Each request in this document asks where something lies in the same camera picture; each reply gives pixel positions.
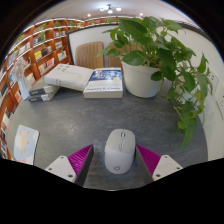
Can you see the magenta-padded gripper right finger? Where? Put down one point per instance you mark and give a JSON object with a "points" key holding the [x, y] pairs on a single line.
{"points": [[168, 166]]}

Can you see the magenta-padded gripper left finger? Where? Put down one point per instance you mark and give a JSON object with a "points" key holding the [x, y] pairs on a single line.
{"points": [[58, 168]]}

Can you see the light grey computer mouse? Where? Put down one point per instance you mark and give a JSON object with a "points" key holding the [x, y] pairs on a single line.
{"points": [[119, 151]]}

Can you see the pastel sun print mouse pad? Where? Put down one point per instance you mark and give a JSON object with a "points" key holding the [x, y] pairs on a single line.
{"points": [[25, 143]]}

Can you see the green plant in white pot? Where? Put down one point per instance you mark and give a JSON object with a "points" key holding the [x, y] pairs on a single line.
{"points": [[141, 80]]}

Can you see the thick white book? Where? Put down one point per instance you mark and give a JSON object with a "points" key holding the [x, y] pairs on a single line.
{"points": [[68, 76]]}

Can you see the blue cover book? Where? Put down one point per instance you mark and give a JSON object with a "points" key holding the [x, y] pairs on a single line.
{"points": [[104, 83]]}

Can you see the orange wooden bookshelf unit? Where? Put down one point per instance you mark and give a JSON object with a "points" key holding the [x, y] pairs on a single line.
{"points": [[40, 50]]}

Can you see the ceiling lights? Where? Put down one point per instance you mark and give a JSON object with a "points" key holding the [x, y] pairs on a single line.
{"points": [[110, 9]]}

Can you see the white wall socket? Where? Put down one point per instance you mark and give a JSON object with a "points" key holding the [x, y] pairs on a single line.
{"points": [[212, 79]]}

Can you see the white partition with black frame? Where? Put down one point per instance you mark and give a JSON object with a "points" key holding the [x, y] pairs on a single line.
{"points": [[90, 35]]}

